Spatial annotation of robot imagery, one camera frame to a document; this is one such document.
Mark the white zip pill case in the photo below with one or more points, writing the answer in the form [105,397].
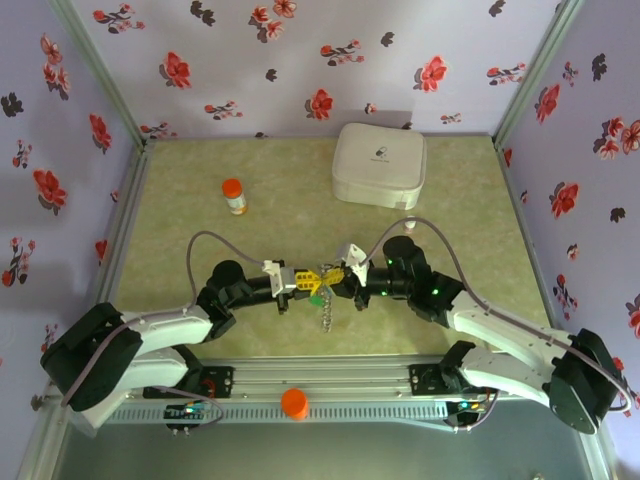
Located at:
[380,165]

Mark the small white pill bottle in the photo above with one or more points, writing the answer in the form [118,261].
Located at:
[410,227]

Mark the green key tag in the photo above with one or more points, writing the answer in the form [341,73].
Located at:
[316,301]

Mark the aluminium frame post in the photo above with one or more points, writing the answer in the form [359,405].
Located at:
[540,65]
[100,65]

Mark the aluminium table edge rail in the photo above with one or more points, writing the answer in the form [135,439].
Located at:
[119,225]

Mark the small circuit board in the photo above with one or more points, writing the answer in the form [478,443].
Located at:
[187,410]
[467,407]

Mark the long aluminium base rail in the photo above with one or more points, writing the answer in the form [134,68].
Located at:
[320,375]

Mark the orange-capped pill bottle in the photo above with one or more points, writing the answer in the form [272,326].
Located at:
[235,197]

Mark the orange plastic cylinder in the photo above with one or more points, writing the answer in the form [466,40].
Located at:
[295,402]

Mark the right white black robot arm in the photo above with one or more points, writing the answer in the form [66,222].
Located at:
[500,330]

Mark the silver keyring bunch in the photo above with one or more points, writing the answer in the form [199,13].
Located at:
[327,320]

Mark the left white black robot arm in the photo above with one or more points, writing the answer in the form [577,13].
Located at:
[165,327]

